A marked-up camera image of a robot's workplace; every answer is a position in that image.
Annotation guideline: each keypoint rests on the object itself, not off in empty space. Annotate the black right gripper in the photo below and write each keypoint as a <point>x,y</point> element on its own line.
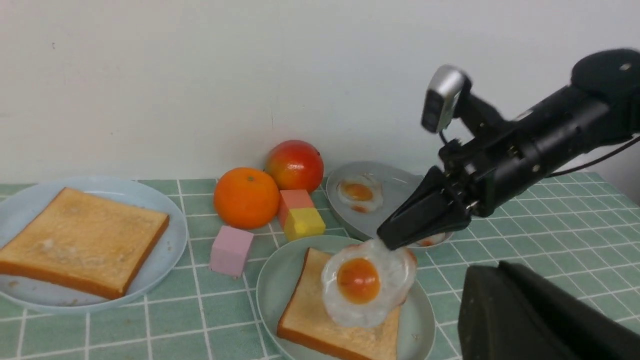
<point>480,176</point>

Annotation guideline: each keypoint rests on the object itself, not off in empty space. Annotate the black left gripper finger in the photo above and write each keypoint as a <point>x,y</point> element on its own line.
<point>509,312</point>

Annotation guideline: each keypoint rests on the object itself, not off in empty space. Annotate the fried egg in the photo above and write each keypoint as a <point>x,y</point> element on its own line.
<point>432,240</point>
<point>363,283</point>
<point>361,192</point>

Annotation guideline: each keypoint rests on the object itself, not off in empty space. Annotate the toast slice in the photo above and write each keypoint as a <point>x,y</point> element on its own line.
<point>85,242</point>
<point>305,321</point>

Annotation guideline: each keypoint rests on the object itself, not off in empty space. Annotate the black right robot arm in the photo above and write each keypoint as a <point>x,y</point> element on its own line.
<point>598,108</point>

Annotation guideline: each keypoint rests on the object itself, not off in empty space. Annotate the grey egg plate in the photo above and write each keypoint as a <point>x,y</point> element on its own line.
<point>397,186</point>

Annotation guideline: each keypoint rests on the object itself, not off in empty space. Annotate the green checked tablecloth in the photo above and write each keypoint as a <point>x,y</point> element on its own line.
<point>577,231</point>

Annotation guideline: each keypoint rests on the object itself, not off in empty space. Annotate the yellow cube block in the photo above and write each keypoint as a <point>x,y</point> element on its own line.
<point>303,222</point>

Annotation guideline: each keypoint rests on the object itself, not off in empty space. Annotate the salmon cube block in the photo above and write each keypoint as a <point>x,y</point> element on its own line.
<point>292,199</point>

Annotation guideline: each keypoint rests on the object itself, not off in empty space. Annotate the red apple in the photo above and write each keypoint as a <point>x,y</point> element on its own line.
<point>295,165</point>

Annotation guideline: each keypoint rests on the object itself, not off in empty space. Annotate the green centre plate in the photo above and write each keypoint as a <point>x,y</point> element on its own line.
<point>278,278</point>

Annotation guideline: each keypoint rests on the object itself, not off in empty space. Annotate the orange fruit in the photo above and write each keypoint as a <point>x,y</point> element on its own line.
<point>246,198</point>

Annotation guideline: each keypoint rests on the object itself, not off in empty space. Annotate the pink cube block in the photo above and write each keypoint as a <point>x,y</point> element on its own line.
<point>230,251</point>

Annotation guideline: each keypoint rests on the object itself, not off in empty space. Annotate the light blue plate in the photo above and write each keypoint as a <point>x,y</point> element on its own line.
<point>17,210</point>

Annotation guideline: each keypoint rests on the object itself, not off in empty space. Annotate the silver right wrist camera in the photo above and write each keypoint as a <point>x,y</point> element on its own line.
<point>446,94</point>

